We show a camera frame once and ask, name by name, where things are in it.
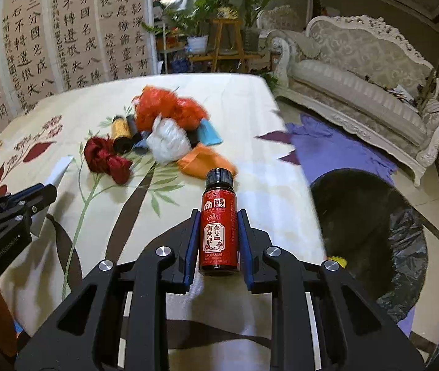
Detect ornate beige sofa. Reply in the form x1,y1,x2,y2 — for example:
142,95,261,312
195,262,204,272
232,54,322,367
266,15,439,186

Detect white plastic bag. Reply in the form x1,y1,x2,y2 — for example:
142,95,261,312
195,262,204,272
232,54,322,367
144,116,192,163

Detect leafy green plant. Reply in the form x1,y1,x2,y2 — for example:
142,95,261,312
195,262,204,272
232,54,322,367
142,0,235,39

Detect yellow patterned pot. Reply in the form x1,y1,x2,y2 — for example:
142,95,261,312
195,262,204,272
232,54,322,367
215,6,239,20

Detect beige armchair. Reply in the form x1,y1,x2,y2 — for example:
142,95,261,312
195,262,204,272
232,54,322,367
258,6,305,35

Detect dark red crumpled cloth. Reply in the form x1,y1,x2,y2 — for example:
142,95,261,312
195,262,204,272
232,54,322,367
83,136,133,185

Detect white plant pot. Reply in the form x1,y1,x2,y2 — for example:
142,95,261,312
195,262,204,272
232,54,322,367
186,35,209,54

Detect black lined trash bin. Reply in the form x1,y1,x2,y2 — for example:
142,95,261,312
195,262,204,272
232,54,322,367
309,168,430,325

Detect red orange plastic bag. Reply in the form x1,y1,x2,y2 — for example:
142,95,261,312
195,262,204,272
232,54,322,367
132,85,209,132

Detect brown patterned cushion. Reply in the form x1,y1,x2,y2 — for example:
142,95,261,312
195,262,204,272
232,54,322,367
416,60,439,113

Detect small floor plant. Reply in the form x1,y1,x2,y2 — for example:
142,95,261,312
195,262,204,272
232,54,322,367
260,71,280,89

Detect yellow black roll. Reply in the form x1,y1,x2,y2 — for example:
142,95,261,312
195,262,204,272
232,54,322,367
111,115,135,153

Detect papers on sofa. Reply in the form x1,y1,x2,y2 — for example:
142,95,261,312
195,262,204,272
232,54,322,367
385,85,417,107

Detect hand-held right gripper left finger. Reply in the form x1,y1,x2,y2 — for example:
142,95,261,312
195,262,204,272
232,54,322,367
15,209,205,371

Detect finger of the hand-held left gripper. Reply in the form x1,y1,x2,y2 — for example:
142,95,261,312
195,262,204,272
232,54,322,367
9,183,46,203
16,184,58,232

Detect red label dark bottle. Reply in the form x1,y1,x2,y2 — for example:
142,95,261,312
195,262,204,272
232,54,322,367
198,168,240,277

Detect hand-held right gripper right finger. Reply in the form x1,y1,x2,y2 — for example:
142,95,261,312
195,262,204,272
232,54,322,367
237,209,426,371

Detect purple floor cloth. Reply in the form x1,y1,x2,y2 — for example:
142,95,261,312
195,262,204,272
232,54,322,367
285,113,417,337

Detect floral tablecloth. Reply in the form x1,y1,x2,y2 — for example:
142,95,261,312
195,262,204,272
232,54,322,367
0,73,328,371

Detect tall green plant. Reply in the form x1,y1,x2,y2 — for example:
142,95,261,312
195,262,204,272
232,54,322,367
237,0,276,32

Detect white metal rack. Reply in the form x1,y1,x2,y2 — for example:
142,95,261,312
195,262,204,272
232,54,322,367
154,23,189,74

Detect black tube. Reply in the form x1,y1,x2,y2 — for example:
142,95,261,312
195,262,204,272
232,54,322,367
126,115,143,147

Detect light blue tube white cap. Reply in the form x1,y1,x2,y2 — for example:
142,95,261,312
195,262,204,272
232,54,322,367
197,119,223,147

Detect wooden stool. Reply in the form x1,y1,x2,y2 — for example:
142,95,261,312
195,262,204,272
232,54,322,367
188,17,260,73

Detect grey plant pot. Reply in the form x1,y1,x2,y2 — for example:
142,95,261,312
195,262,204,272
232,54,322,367
242,27,260,53

